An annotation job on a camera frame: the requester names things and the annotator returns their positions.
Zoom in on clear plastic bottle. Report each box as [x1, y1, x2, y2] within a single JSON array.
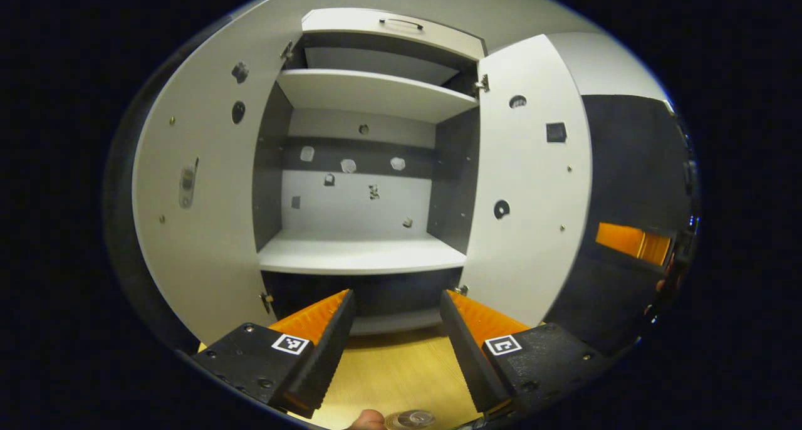
[[384, 409, 437, 430]]

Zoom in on white cabinet shelf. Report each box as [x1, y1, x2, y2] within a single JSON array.
[[276, 68, 480, 125]]

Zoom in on white cabinet door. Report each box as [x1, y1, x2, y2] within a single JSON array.
[[132, 13, 305, 349], [461, 34, 593, 327]]

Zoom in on white cabinet drawer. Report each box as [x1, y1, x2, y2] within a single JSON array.
[[301, 8, 488, 60]]

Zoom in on black backdrop cloth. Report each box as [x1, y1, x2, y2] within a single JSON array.
[[545, 95, 699, 355], [103, 16, 201, 355]]

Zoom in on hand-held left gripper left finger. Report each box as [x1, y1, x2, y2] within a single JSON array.
[[191, 289, 357, 418]]

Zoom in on white and grey cabinet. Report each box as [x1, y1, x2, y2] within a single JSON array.
[[252, 7, 488, 337]]

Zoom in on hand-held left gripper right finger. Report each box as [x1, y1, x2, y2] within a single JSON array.
[[440, 289, 618, 415]]

